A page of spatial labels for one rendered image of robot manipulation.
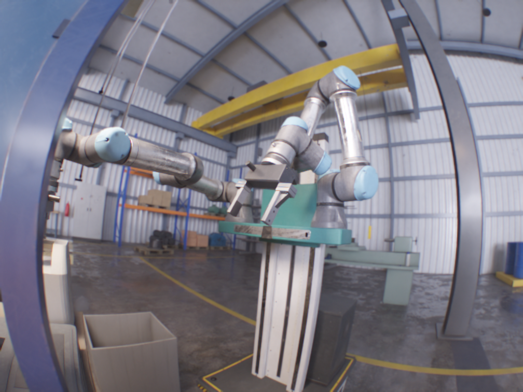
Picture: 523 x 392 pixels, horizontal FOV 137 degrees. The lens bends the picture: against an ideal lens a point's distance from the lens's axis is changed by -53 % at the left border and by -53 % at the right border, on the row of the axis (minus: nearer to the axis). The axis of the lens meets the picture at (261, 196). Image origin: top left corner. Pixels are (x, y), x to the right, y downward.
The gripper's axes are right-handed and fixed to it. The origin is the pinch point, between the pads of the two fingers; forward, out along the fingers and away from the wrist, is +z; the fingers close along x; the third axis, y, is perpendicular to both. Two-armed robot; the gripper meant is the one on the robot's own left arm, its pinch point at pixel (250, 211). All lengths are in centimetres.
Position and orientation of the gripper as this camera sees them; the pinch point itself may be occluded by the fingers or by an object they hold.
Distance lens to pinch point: 55.2
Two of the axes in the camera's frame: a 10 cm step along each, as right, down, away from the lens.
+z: -4.4, 8.4, -3.1
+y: -5.9, -5.4, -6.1
